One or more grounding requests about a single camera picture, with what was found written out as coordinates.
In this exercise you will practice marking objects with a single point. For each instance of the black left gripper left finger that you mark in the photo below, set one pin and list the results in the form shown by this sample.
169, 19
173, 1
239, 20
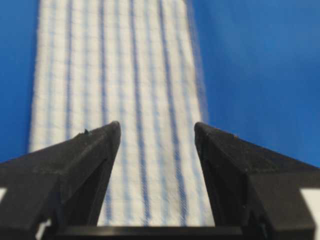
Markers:
47, 190

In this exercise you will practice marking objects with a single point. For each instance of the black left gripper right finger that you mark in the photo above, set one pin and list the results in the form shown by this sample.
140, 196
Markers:
270, 196

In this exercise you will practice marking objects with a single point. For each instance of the white blue striped towel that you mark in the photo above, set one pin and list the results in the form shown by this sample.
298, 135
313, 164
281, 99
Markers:
135, 62

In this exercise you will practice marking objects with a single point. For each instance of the blue table cloth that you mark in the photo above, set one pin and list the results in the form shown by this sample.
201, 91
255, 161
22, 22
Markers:
260, 60

